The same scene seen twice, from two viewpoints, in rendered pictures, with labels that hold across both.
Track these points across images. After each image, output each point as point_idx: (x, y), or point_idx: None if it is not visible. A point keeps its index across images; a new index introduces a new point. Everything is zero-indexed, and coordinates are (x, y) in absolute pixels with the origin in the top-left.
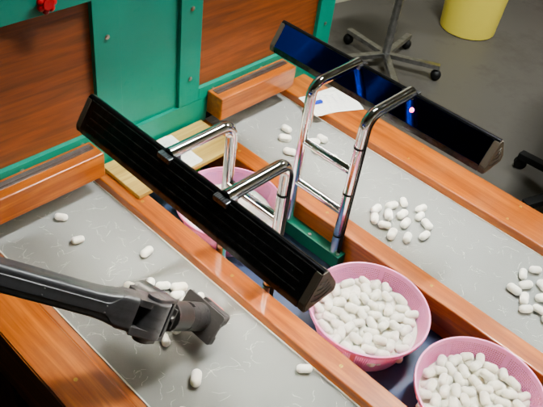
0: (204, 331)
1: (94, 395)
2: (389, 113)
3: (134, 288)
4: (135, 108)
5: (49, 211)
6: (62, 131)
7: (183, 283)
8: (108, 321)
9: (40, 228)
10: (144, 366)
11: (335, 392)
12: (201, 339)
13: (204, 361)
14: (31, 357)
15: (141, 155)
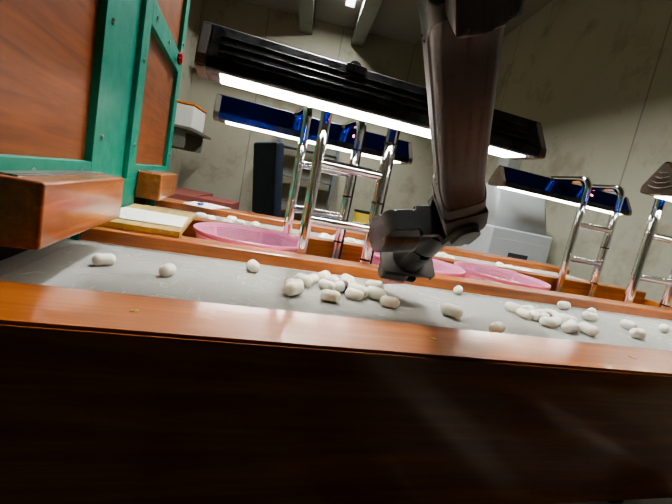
0: (423, 266)
1: (467, 340)
2: (341, 141)
3: (397, 209)
4: (106, 154)
5: (70, 262)
6: (63, 136)
7: (325, 270)
8: (485, 189)
9: (87, 274)
10: (416, 323)
11: (482, 296)
12: (426, 275)
13: (426, 306)
14: (366, 344)
15: (324, 72)
